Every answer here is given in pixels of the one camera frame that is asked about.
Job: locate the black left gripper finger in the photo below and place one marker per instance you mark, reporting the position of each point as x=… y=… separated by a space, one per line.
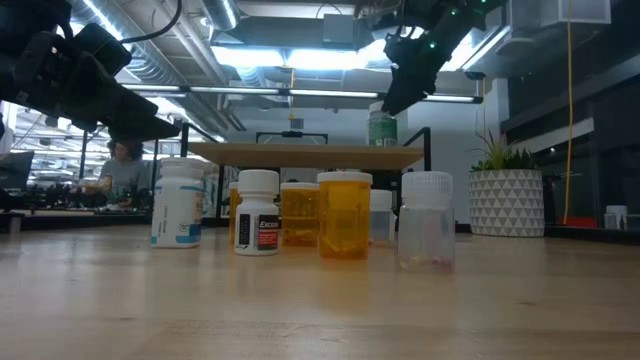
x=140 y=122

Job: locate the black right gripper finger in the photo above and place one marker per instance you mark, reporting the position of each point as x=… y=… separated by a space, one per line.
x=407 y=92

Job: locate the large white blue-label bottle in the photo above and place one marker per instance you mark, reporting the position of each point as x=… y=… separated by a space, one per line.
x=175 y=210

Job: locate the clear plastic pill bottle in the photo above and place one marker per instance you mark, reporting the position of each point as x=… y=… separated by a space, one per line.
x=426 y=225
x=381 y=215

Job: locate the white Excedrin bottle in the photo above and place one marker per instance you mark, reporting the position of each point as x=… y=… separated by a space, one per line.
x=257 y=182

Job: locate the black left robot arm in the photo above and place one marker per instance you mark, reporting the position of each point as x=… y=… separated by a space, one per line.
x=25 y=17

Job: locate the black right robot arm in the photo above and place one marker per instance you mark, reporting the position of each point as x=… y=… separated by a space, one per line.
x=470 y=7

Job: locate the wooden shelf black metal legs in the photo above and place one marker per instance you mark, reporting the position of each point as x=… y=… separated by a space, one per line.
x=305 y=156

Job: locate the green bottle white cap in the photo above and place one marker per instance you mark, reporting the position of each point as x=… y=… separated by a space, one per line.
x=382 y=127

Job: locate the person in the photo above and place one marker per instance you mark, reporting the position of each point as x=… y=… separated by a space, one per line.
x=125 y=175

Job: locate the dark computer monitor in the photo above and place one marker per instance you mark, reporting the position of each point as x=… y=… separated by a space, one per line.
x=15 y=170

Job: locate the long linear ceiling light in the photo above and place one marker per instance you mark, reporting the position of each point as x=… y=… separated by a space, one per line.
x=235 y=90

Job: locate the green succulent plant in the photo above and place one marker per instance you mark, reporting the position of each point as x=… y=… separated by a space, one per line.
x=500 y=157

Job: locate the white patterned planter pot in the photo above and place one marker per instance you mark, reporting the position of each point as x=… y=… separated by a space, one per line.
x=506 y=202

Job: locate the red flat object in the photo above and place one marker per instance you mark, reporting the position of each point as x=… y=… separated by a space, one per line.
x=577 y=222

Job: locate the white cup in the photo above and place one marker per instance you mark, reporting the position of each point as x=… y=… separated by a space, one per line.
x=616 y=217

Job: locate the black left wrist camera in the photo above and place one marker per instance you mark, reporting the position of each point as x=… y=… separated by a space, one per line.
x=102 y=47

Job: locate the black metal stand frame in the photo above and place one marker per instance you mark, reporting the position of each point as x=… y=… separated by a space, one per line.
x=292 y=134

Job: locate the silver round ventilation duct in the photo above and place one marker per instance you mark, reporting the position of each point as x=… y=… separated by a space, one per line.
x=220 y=12

